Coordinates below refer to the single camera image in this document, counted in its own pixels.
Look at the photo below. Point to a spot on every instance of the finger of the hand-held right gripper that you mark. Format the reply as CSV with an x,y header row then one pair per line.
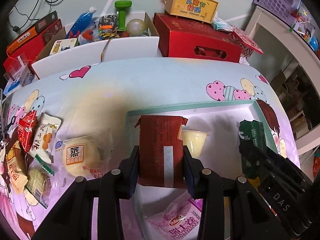
x,y
246,151

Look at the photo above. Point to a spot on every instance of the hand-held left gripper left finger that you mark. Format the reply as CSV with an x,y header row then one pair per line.
x,y
133,172

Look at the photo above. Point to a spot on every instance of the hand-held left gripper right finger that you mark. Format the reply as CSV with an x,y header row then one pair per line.
x,y
189,172

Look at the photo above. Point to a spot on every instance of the dark green snack packet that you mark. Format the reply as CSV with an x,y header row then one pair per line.
x,y
255,135

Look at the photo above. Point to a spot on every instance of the yellow jelly cup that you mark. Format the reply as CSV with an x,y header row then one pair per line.
x,y
195,142

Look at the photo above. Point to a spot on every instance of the dark red snack packet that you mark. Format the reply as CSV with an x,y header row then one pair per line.
x,y
160,150

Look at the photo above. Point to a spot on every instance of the teal-rimmed white cardboard tray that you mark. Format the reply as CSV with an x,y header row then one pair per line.
x,y
225,120

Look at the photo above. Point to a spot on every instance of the pink snack packet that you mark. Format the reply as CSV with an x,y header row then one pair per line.
x,y
175,220

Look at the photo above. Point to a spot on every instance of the round steamed cake packet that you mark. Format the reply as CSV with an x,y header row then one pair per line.
x,y
80,157

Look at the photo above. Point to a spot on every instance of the white orange-print snack packet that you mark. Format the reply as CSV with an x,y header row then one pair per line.
x,y
46,135

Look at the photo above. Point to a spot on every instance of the clear green-edged snack packet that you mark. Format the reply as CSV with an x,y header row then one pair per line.
x,y
37,182

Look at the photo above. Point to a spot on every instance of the bright red snack packet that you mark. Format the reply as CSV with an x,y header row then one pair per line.
x,y
26,132

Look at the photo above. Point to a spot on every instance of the beige snack packet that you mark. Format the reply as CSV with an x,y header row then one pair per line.
x,y
16,170

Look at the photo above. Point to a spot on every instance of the brown cardboard box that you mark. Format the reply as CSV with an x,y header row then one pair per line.
x,y
290,97

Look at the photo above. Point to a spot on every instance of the red patterned paper box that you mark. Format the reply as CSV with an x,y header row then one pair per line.
x,y
246,40

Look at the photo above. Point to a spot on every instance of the white cardboard storage box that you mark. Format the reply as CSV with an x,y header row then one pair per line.
x,y
130,48

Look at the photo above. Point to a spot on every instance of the large red gift box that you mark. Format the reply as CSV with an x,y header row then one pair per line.
x,y
190,37

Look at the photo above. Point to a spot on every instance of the light blue tissue pack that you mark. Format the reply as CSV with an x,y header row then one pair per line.
x,y
221,25

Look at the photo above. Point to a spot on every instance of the white shelf unit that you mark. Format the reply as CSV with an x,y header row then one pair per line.
x,y
253,20

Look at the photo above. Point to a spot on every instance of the small cream carton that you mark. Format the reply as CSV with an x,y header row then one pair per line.
x,y
62,46

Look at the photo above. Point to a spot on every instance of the clear round ball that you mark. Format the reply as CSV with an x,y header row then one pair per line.
x,y
135,27

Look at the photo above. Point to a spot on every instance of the blue white pack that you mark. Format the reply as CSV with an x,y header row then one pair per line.
x,y
18,81

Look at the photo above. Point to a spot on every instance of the colourful toy bundle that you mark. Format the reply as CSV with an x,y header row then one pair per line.
x,y
108,23

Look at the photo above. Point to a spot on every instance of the green dumbbell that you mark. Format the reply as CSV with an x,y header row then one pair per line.
x,y
122,15

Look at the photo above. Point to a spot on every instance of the clear plastic box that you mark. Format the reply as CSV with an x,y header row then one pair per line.
x,y
17,62

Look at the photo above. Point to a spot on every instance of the blue water bottle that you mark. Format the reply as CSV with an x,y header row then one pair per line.
x,y
81,21

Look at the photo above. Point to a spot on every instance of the plain red box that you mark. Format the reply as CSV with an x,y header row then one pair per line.
x,y
32,47

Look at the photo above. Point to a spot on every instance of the dark brown box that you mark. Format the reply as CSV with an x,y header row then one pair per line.
x,y
48,25

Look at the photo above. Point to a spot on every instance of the orange cardboard box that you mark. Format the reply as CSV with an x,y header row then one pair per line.
x,y
21,42

